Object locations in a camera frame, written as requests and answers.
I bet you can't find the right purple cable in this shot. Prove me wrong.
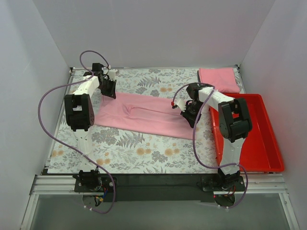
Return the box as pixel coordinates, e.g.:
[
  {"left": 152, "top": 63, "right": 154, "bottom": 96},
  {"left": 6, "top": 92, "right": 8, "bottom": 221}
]
[{"left": 172, "top": 82, "right": 249, "bottom": 209}]

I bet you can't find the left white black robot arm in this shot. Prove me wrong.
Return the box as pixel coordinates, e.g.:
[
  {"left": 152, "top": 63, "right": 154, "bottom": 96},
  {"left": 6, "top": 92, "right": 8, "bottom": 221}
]
[{"left": 64, "top": 63, "right": 118, "bottom": 191}]

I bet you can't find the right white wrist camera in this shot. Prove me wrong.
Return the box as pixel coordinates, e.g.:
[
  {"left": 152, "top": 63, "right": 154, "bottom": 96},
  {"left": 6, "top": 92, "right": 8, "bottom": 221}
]
[{"left": 171, "top": 99, "right": 186, "bottom": 112}]

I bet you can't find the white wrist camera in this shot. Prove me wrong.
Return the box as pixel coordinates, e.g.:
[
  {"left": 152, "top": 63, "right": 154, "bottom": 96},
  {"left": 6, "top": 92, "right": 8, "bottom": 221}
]
[
  {"left": 171, "top": 99, "right": 186, "bottom": 112},
  {"left": 106, "top": 69, "right": 119, "bottom": 81}
]

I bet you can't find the red plastic bin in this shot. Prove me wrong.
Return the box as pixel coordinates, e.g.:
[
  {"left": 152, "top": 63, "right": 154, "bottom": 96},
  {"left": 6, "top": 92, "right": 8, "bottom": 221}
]
[{"left": 209, "top": 93, "right": 285, "bottom": 172}]

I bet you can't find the aluminium frame rail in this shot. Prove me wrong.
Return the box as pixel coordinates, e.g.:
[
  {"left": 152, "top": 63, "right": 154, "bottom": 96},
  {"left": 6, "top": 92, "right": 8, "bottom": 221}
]
[{"left": 21, "top": 174, "right": 300, "bottom": 230}]

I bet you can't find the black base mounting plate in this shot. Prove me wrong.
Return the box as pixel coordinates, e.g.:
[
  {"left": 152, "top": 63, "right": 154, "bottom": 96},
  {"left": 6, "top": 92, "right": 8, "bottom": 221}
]
[{"left": 73, "top": 173, "right": 245, "bottom": 203}]

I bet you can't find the folded pink t shirt stack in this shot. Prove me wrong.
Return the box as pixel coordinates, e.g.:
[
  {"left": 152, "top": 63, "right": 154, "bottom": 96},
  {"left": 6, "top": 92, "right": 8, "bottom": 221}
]
[{"left": 198, "top": 68, "right": 240, "bottom": 93}]

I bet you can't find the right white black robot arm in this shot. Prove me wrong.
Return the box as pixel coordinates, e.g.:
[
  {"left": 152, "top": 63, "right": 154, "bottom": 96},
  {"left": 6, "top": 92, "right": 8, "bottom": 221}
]
[{"left": 173, "top": 82, "right": 252, "bottom": 189}]

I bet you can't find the purple cable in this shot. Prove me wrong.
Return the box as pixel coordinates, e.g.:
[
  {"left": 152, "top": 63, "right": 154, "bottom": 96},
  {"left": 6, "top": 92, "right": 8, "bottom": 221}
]
[
  {"left": 38, "top": 50, "right": 117, "bottom": 214},
  {"left": 172, "top": 82, "right": 249, "bottom": 209}
]

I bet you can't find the floral patterned table mat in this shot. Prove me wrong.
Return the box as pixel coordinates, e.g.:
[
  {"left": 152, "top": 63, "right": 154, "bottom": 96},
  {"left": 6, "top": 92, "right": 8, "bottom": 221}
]
[{"left": 47, "top": 69, "right": 245, "bottom": 174}]

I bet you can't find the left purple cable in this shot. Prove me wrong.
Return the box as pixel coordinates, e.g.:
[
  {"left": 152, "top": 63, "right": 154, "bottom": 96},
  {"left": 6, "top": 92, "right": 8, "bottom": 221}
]
[{"left": 38, "top": 50, "right": 117, "bottom": 214}]

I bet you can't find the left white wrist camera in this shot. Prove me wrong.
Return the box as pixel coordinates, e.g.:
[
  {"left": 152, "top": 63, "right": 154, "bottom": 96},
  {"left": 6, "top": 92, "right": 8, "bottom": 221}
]
[{"left": 106, "top": 69, "right": 119, "bottom": 81}]

